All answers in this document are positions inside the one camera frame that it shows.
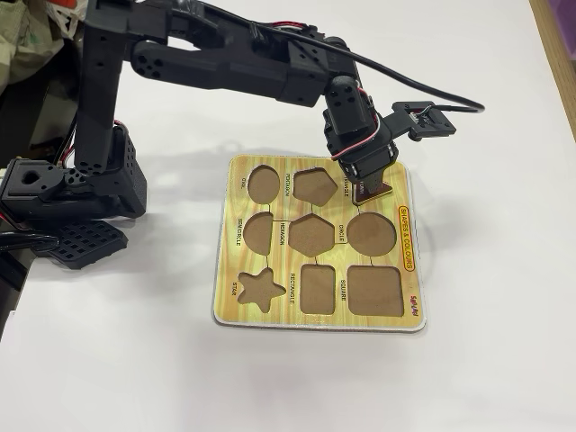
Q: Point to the black gridded table clamp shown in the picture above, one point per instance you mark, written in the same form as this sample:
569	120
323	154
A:
85	243

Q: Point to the white plastic bag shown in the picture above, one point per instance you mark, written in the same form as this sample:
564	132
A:
67	22

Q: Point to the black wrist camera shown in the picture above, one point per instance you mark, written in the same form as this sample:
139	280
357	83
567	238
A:
427	123

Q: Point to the wooden shape puzzle board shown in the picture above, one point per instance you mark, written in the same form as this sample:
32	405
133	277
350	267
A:
279	310

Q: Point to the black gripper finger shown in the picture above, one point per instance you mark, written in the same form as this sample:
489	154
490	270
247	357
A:
372	183

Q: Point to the pale green cloth bag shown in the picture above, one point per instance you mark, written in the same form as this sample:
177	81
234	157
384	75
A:
22	45

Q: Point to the purple object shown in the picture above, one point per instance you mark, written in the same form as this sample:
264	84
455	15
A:
560	11

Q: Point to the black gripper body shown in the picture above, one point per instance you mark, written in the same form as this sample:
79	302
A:
365	167

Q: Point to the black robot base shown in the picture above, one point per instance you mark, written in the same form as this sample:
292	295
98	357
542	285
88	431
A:
54	202

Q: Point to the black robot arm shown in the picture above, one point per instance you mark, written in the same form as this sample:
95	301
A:
216	67

